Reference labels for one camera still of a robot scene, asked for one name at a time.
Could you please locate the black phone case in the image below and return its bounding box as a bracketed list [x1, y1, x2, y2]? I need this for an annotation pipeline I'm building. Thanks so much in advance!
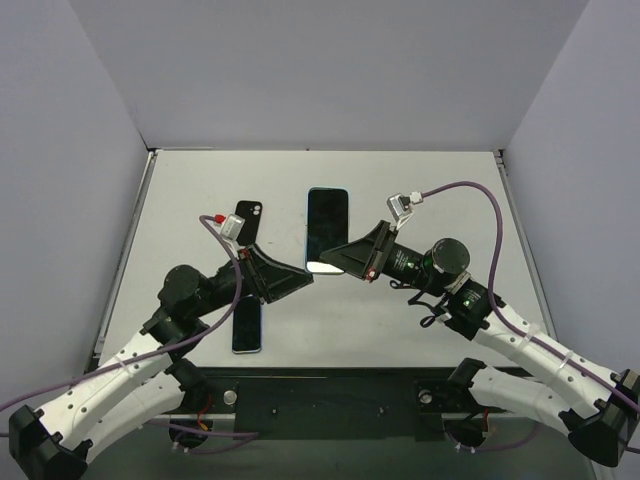
[235, 200, 263, 246]

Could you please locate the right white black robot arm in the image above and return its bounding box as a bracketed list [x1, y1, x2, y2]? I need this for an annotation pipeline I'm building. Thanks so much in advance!
[320, 221, 639, 468]

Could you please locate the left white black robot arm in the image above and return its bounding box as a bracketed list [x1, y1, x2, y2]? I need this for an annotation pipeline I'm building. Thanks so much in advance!
[8, 245, 313, 479]

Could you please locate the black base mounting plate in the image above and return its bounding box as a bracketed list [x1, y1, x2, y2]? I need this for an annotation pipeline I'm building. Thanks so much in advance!
[169, 367, 484, 441]

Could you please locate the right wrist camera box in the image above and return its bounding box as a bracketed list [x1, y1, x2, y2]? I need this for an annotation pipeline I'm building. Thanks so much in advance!
[386, 193, 413, 225]

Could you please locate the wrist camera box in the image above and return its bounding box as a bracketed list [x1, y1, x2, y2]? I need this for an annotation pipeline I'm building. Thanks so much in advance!
[220, 214, 245, 242]
[386, 193, 413, 225]

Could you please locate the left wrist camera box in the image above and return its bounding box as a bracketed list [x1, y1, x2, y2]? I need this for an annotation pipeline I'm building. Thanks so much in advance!
[220, 214, 245, 242]

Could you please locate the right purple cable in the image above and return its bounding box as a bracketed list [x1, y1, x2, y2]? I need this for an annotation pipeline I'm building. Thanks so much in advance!
[409, 180, 640, 416]

